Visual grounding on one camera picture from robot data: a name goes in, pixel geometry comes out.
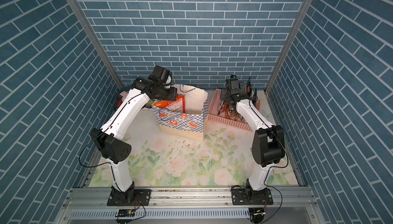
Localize orange red condiment packet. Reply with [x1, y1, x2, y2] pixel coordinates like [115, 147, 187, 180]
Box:
[154, 95, 185, 113]

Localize white checkered paper bag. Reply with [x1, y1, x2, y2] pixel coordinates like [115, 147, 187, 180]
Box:
[153, 84, 209, 141]

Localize pink perforated plastic basket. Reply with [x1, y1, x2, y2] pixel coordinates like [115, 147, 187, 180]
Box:
[208, 89, 255, 131]

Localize teal stationery tray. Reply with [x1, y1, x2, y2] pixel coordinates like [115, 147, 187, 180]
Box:
[114, 86, 132, 110]

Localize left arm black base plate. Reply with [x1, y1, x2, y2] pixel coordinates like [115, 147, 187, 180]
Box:
[107, 187, 151, 207]

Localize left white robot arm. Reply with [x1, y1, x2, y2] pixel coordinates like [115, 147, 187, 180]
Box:
[90, 75, 178, 193]

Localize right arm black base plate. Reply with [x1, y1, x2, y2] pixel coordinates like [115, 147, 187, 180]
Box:
[231, 186, 273, 205]

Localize floral table mat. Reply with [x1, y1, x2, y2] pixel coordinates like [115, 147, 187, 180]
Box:
[88, 90, 298, 186]

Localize aluminium mounting rail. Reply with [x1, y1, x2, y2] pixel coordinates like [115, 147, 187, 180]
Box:
[55, 186, 323, 224]

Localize dark red condiment packet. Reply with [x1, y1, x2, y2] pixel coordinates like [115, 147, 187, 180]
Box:
[218, 102, 235, 119]

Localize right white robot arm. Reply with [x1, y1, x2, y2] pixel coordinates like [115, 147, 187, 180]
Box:
[220, 75, 286, 197]

